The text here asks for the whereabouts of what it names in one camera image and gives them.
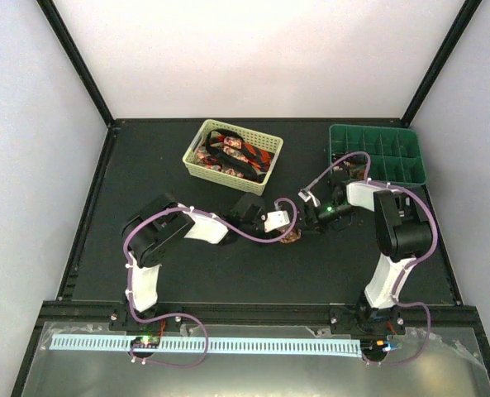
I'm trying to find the brown floral tie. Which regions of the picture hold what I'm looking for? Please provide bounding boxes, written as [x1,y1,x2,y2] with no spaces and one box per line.
[280,229,302,244]

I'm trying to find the cream plastic basket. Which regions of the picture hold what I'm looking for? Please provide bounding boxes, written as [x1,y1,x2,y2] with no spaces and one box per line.
[183,119,283,195]

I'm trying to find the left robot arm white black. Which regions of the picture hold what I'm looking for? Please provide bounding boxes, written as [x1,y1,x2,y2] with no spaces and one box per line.
[121,193,298,330]

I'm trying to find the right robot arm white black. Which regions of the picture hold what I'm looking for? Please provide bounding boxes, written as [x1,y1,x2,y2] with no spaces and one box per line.
[298,179,438,333]

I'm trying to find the red black striped tie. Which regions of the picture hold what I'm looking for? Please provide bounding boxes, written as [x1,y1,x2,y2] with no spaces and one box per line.
[204,128,274,183]

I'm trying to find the rolled dark floral tie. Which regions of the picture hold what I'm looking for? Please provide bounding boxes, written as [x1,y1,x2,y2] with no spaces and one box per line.
[332,155,367,179]

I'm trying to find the pink floral black tie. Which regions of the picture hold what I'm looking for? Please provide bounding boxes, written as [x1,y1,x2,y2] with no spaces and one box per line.
[194,136,256,180]

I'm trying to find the green divided organizer tray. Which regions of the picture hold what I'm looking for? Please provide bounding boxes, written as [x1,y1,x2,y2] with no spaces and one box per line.
[329,124,426,187]

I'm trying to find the right controller board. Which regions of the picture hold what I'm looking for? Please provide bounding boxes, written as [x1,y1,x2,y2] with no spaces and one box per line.
[360,333,402,366]

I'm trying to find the controller board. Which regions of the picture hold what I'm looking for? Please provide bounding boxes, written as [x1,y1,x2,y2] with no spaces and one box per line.
[360,333,402,366]
[130,320,166,349]

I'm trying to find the left controller board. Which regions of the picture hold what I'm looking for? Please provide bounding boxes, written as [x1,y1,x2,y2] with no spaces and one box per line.
[130,320,166,349]

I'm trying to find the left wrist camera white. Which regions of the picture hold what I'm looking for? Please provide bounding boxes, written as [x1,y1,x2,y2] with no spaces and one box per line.
[264,210,291,233]

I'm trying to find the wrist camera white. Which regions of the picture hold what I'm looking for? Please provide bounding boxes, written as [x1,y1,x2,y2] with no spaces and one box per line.
[264,210,291,233]
[297,189,321,208]

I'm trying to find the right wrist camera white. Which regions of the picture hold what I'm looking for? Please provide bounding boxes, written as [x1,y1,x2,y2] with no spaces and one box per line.
[297,189,321,208]

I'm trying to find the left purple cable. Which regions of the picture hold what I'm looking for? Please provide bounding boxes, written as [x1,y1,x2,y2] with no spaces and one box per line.
[122,197,298,323]

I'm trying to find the purple cable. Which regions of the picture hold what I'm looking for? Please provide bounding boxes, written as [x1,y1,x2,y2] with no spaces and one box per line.
[300,151,439,369]
[122,197,298,323]

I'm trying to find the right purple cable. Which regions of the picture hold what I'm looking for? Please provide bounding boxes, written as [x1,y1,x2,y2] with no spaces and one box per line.
[300,151,439,369]

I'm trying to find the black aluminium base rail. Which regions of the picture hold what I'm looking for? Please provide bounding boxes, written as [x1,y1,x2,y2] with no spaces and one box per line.
[34,302,486,342]

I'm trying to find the light blue slotted cable duct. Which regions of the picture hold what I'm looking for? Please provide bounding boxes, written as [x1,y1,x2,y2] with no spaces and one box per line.
[48,334,361,358]

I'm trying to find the right black frame post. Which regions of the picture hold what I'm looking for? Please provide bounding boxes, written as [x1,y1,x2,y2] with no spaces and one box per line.
[401,0,483,127]

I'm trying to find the black frame post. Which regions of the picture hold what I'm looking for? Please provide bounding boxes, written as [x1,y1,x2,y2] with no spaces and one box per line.
[401,0,483,127]
[36,0,115,127]

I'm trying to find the left black frame post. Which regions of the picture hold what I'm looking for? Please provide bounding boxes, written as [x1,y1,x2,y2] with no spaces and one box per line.
[36,0,115,127]

